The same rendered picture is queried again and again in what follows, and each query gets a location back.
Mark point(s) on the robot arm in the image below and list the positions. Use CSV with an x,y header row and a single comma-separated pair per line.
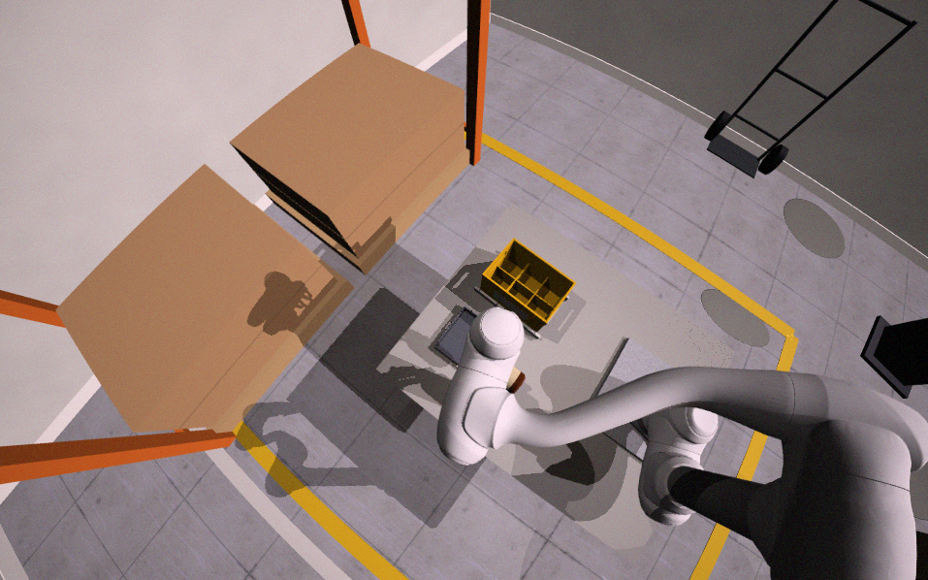
x,y
841,510

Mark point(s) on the dark olive open-top crate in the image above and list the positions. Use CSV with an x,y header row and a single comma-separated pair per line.
x,y
513,261

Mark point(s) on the brown glass bottle with cream label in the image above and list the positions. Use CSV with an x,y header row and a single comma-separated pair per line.
x,y
516,379

